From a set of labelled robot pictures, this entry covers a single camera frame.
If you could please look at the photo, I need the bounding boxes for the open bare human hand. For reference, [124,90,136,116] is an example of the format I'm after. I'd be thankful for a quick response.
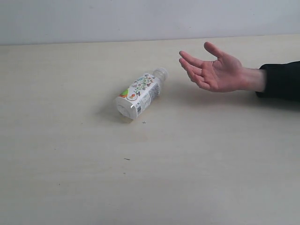
[179,42,248,93]

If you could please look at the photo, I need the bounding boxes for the forearm in black sleeve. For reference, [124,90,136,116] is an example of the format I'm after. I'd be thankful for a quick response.
[245,61,300,102]

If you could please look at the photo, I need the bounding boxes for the square bottle with floral label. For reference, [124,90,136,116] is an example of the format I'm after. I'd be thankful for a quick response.
[115,68,168,120]

